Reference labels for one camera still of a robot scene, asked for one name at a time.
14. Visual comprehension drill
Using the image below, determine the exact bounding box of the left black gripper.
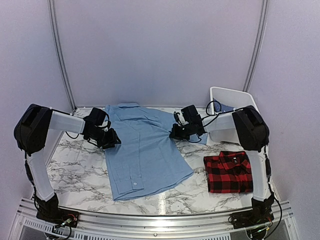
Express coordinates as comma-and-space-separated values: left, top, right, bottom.
88, 127, 121, 149

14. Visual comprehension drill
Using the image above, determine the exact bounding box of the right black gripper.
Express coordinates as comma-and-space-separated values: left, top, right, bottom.
169, 122, 193, 141

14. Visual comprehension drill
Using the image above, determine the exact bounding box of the light blue long sleeve shirt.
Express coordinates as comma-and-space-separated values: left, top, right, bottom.
105, 103, 194, 201

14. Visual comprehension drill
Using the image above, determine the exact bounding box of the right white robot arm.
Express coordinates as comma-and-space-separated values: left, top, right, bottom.
169, 105, 275, 229

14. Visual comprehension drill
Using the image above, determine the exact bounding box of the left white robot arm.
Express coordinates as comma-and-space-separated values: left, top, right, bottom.
13, 104, 121, 224

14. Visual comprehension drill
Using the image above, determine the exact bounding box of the white plastic bin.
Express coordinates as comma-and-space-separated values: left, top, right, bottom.
206, 86, 258, 144

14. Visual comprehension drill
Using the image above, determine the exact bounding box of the dark blue patterned shirt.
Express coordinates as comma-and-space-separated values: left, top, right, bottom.
213, 99, 235, 113

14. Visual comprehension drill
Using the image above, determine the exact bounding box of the red black plaid shirt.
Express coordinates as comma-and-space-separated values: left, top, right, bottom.
203, 151, 253, 194

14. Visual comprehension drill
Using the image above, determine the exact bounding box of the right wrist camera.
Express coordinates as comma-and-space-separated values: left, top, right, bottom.
181, 104, 201, 124

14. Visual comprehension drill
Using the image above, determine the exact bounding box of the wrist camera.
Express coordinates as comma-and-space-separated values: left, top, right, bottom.
181, 104, 201, 124
89, 107, 111, 129

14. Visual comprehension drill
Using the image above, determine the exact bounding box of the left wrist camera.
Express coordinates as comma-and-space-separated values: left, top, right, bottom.
89, 107, 111, 129

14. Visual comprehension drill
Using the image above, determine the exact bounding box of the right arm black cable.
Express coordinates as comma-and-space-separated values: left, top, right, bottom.
204, 100, 238, 123

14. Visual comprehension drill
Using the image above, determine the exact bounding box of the aluminium table front rail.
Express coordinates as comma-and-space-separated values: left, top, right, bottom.
8, 198, 299, 240

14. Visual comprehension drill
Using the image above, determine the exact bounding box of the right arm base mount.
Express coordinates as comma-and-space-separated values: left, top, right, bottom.
228, 209, 274, 229

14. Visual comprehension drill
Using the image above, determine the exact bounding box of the right wall aluminium profile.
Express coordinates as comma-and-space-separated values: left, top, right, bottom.
242, 0, 270, 93

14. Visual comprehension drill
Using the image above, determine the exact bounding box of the wall aluminium profile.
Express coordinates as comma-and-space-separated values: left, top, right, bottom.
242, 0, 270, 93
47, 0, 77, 113

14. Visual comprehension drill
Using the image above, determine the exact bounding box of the left wall aluminium profile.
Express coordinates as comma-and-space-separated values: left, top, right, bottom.
47, 0, 77, 113

